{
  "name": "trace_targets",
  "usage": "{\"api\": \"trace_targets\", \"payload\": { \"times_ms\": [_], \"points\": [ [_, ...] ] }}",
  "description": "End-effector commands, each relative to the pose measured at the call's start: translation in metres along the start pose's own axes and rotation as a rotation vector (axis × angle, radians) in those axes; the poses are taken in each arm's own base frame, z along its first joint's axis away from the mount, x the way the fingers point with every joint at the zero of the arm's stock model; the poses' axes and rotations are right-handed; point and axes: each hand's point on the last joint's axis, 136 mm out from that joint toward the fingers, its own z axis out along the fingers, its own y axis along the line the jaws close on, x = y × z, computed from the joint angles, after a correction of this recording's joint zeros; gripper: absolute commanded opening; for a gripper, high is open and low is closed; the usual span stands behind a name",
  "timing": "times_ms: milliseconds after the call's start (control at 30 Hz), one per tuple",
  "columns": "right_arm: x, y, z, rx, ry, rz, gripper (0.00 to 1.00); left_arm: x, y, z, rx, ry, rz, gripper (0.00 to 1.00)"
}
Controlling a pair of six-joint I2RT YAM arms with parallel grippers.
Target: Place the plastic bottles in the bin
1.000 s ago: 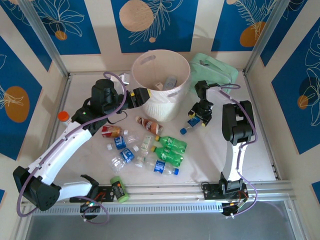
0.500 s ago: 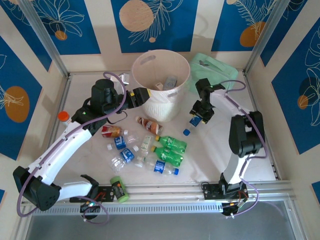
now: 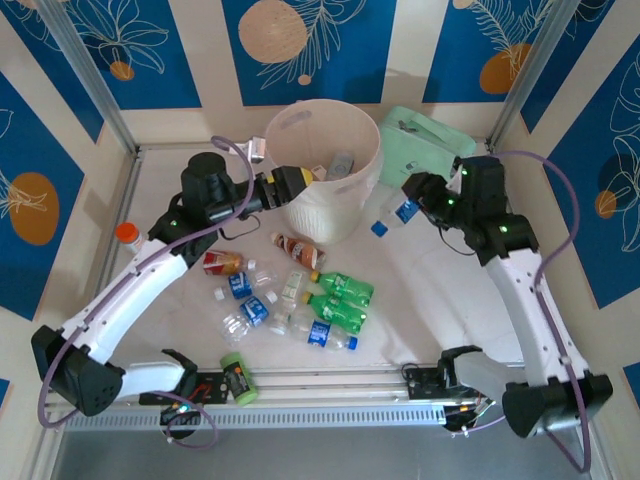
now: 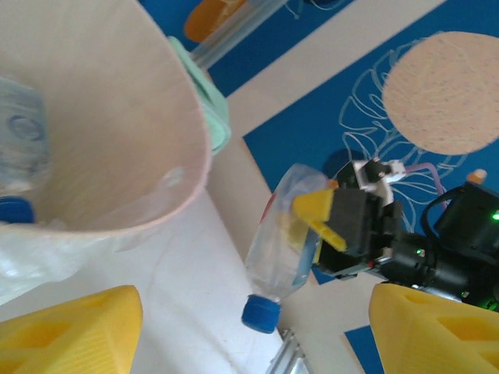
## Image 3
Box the brown Nescafe coffee bottle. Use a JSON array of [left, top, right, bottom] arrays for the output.
[[269, 232, 327, 271]]

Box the red label tea bottle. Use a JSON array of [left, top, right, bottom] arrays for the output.
[[202, 249, 259, 277]]

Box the clear bottle green white label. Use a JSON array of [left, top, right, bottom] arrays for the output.
[[267, 304, 301, 336], [279, 269, 306, 303]]

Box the white plastic bin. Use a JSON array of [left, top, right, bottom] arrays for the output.
[[263, 98, 384, 245]]

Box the mint green zip pouch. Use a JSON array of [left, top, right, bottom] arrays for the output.
[[378, 104, 477, 189]]

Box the orange cap pill bottle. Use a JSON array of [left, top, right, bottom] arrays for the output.
[[114, 222, 150, 256]]

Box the capless clear bottle blue label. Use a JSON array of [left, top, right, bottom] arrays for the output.
[[227, 269, 279, 301]]

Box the clear bottle blue label white cap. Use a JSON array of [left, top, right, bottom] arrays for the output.
[[221, 291, 279, 347]]

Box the green cylindrical can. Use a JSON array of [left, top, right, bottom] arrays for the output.
[[219, 351, 260, 407]]

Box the black controller board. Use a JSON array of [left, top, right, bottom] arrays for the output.
[[158, 403, 204, 431], [442, 403, 494, 434]]

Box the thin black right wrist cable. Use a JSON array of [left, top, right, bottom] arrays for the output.
[[438, 223, 476, 257]]

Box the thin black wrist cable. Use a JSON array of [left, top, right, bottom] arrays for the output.
[[438, 223, 476, 257], [219, 214, 262, 241]]

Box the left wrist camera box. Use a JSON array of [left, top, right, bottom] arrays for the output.
[[244, 135, 269, 164]]

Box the thin black left wrist cable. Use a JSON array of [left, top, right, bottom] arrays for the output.
[[219, 214, 262, 241]]

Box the aluminium corner post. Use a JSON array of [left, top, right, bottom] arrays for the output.
[[37, 0, 140, 157], [487, 0, 571, 147]]

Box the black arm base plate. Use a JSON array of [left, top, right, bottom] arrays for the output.
[[402, 363, 497, 402], [138, 370, 232, 407]]

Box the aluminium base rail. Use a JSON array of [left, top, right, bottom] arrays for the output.
[[42, 362, 589, 412]]

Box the slotted grey cable duct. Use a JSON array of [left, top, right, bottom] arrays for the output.
[[62, 405, 447, 432]]

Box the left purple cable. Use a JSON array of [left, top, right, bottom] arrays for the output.
[[38, 135, 261, 449]]

